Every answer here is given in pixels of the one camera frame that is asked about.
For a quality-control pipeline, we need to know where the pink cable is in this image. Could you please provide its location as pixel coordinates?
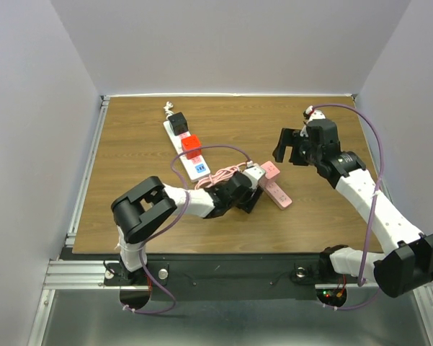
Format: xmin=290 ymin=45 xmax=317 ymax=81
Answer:
xmin=194 ymin=162 xmax=251 ymax=190

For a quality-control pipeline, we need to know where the pink power strip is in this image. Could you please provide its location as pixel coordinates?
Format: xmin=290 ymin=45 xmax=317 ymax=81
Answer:
xmin=259 ymin=161 xmax=292 ymax=210

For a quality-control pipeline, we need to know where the white multicolour power strip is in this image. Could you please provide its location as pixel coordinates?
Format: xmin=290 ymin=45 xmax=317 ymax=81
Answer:
xmin=163 ymin=120 xmax=213 ymax=182

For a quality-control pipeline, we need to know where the red cube socket plug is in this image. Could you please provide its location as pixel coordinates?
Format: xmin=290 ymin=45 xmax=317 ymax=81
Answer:
xmin=181 ymin=135 xmax=201 ymax=160

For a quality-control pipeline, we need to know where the black cube socket plug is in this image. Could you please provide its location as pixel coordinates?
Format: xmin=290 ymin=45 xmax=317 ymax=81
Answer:
xmin=167 ymin=112 xmax=188 ymax=136

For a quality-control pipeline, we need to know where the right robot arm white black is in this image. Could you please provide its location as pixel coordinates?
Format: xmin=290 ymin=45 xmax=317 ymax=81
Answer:
xmin=272 ymin=119 xmax=433 ymax=298

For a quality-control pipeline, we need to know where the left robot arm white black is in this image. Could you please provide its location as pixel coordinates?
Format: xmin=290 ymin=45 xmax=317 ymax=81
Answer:
xmin=111 ymin=165 xmax=265 ymax=284

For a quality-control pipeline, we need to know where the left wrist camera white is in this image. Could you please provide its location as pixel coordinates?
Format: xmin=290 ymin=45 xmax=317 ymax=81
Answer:
xmin=242 ymin=165 xmax=266 ymax=190

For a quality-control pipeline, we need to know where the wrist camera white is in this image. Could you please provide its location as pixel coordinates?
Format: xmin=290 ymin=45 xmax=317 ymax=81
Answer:
xmin=242 ymin=165 xmax=266 ymax=190
xmin=303 ymin=105 xmax=326 ymax=125

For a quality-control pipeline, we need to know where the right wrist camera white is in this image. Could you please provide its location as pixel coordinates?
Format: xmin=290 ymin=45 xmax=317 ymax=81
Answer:
xmin=303 ymin=105 xmax=326 ymax=125

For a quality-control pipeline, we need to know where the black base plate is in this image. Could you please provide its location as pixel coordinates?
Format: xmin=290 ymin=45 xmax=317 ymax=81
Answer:
xmin=103 ymin=253 xmax=357 ymax=302

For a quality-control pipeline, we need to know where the aluminium frame rail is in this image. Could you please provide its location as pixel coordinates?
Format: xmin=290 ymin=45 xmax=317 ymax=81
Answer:
xmin=43 ymin=260 xmax=105 ymax=290

